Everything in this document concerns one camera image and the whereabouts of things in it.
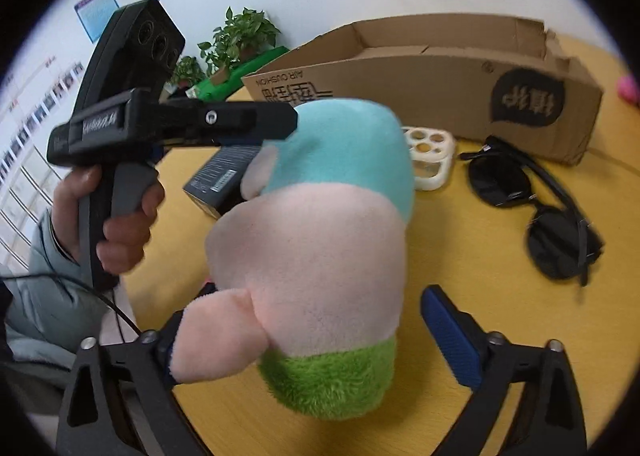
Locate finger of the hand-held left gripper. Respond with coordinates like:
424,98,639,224
160,102,299,148

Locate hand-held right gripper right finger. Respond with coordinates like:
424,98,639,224
420,285,589,456

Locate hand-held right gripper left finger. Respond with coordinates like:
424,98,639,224
55,281,222,456

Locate small black product box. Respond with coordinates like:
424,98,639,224
182,143,264,220

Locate pink and teal plush toy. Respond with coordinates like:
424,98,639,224
170,98,417,421

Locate black sunglasses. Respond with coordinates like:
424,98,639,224
459,135,605,288

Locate brown cardboard box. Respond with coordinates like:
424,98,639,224
241,12,605,167

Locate white clear phone case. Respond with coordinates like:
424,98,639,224
401,126,459,192

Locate person's left forearm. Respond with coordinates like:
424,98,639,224
0,210,132,368

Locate yellow wooden desktop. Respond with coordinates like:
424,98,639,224
119,32,640,456

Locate person's left hand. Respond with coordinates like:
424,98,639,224
52,168,166,278

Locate green plastic crate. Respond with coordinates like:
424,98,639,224
192,45,291,102

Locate small green potted plant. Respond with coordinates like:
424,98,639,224
170,56,206,88

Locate large green potted plant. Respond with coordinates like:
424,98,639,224
197,6,282,78

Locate pink soft object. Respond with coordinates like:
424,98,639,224
617,75,640,110

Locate blue framed wall notice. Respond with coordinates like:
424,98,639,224
73,0,121,42

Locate wall photo board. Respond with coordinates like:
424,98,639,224
0,55,87,268

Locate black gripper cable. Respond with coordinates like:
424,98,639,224
0,274,142,337

